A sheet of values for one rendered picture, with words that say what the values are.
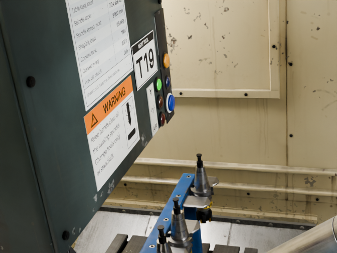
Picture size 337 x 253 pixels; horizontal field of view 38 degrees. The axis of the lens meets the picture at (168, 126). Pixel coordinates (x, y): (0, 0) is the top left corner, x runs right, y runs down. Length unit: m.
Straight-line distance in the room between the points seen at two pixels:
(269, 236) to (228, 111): 0.48
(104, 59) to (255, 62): 0.98
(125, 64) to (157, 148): 1.11
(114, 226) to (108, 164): 1.32
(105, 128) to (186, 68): 1.01
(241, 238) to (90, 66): 1.32
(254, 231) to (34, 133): 1.42
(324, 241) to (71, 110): 0.38
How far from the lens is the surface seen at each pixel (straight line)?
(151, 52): 0.82
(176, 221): 1.17
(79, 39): 0.60
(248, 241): 1.84
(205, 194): 1.36
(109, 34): 0.67
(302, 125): 1.66
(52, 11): 0.55
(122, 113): 0.71
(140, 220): 1.97
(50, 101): 0.54
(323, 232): 0.73
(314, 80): 1.60
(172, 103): 0.90
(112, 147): 0.68
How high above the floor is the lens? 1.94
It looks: 24 degrees down
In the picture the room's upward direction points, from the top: 6 degrees counter-clockwise
